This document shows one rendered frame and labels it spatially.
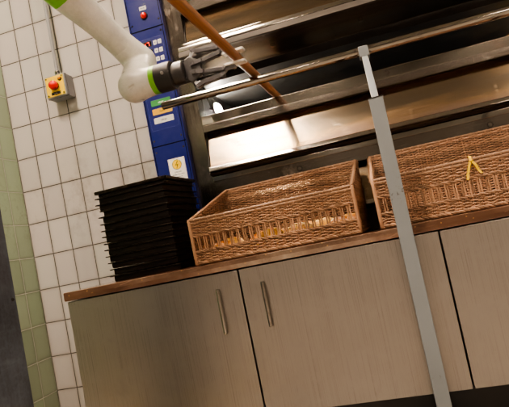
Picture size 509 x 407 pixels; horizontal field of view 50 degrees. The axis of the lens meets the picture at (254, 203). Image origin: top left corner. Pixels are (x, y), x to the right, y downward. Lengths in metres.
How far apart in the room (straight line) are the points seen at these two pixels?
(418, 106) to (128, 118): 1.21
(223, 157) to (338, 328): 0.94
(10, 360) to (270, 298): 0.73
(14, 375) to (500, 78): 1.86
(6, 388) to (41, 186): 1.40
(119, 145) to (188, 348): 1.04
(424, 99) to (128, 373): 1.45
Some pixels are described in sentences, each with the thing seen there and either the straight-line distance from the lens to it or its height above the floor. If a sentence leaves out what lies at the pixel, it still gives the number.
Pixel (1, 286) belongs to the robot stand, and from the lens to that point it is 1.42.
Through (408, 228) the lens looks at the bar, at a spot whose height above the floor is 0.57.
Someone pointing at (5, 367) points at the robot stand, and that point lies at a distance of 1.40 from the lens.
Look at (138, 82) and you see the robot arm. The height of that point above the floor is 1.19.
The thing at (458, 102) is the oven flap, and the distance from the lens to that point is 2.21.
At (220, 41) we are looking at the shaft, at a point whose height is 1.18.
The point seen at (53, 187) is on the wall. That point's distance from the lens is 2.62.
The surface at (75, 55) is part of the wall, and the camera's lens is 2.66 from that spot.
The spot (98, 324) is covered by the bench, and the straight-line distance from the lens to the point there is 1.90.
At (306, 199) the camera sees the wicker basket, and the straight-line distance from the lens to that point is 1.69.
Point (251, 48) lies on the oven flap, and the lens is 2.27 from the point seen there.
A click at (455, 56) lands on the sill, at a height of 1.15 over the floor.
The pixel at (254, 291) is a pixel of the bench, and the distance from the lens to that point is 1.69.
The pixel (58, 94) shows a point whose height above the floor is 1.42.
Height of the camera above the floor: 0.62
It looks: 4 degrees up
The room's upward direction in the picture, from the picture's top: 12 degrees counter-clockwise
